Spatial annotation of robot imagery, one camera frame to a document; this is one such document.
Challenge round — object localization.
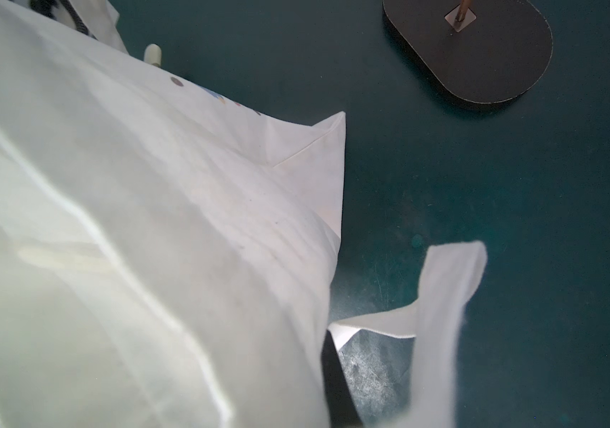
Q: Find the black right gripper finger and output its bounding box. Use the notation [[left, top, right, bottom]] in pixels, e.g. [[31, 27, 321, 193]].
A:
[[320, 331, 363, 428]]

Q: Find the olive green utility knife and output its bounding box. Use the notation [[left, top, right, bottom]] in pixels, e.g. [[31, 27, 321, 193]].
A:
[[144, 44, 162, 68]]

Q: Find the white printed canvas tote bag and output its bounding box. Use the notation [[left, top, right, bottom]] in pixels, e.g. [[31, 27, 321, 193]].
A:
[[0, 1, 487, 427]]

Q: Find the green table mat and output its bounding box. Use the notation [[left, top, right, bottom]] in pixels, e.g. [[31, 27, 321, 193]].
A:
[[116, 1, 610, 427]]

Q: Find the bronze scroll hanger stand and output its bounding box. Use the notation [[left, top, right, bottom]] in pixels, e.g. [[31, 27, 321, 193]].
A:
[[382, 0, 553, 110]]

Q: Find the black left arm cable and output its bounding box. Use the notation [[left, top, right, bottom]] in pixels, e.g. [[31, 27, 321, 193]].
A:
[[29, 0, 92, 37]]

